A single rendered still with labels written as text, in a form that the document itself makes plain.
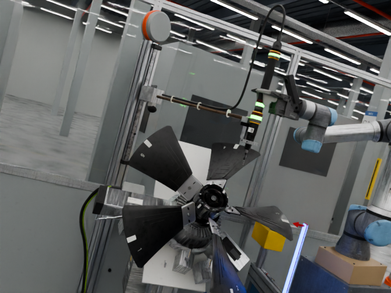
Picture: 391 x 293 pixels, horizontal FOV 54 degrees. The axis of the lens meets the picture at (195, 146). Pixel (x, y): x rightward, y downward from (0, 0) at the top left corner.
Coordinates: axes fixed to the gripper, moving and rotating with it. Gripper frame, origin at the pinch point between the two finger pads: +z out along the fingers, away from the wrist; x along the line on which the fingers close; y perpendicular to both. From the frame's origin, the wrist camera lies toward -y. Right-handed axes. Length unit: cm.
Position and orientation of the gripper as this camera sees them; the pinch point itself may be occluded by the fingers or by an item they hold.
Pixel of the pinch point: (256, 89)
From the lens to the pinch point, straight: 150.1
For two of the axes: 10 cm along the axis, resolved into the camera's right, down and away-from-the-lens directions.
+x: -2.3, -1.4, 9.6
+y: -2.7, 9.6, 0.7
